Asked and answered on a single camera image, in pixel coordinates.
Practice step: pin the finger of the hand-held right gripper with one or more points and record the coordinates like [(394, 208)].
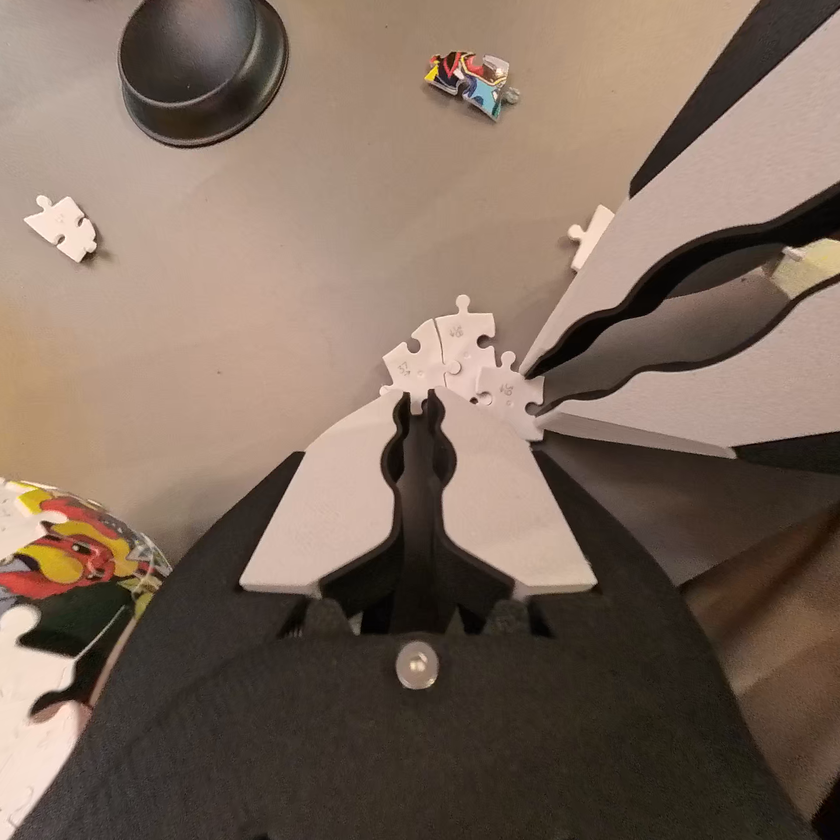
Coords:
[(709, 184), (722, 407)]

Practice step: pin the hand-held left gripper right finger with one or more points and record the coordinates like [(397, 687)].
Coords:
[(518, 518)]

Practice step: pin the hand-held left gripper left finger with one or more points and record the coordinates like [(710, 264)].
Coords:
[(321, 512)]

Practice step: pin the white puzzle piece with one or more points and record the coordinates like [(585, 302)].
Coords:
[(594, 236), (512, 394), (62, 226)]

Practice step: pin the partly built puzzle ball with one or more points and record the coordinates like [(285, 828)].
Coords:
[(65, 571)]

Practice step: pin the colourful puzzle piece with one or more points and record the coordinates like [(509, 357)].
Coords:
[(472, 82)]

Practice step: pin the white loose puzzle piece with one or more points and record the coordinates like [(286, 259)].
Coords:
[(62, 226)]

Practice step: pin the black round ball stand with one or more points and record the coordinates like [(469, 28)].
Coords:
[(197, 65)]

